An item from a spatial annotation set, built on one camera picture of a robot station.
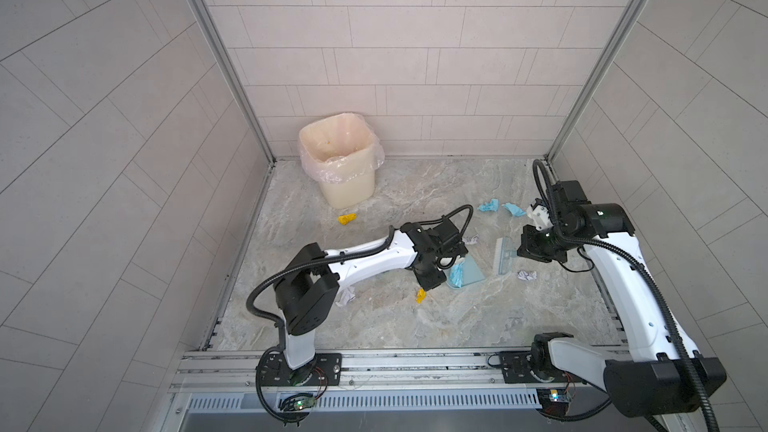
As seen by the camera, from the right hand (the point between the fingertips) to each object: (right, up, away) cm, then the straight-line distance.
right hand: (515, 249), depth 72 cm
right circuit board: (+7, -34, -4) cm, 35 cm away
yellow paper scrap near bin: (-47, +4, +26) cm, 53 cm away
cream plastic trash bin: (-46, +12, +29) cm, 56 cm away
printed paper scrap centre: (-5, -2, +21) cm, 22 cm away
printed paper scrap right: (+9, -11, +14) cm, 20 cm away
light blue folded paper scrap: (+11, +7, +30) cm, 33 cm away
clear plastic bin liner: (-49, +28, +30) cm, 63 cm away
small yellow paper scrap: (-22, -15, +10) cm, 28 cm away
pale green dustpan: (-11, -8, +7) cm, 15 cm away
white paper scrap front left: (-43, -15, +10) cm, 47 cm away
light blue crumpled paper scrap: (+4, +8, +30) cm, 31 cm away
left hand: (-17, -10, +9) cm, 22 cm away
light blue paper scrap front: (-13, -8, +6) cm, 17 cm away
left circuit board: (-51, -32, -7) cm, 61 cm away
